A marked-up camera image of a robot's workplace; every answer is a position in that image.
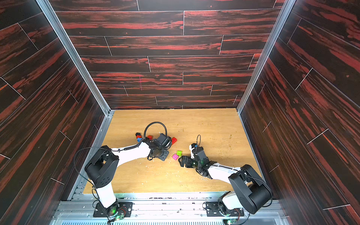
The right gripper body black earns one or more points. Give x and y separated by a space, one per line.
190 160

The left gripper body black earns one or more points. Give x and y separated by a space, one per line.
162 153

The red long lego brick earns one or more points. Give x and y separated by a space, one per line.
173 140

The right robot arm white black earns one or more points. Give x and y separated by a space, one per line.
250 191

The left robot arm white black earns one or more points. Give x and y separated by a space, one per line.
103 165

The pink square lego brick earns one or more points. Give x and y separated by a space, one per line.
175 156

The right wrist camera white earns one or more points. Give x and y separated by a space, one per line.
192 148

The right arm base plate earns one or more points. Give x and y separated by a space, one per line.
213 209

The aluminium front rail frame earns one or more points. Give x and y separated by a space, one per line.
165 209

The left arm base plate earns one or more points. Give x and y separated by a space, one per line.
123 209

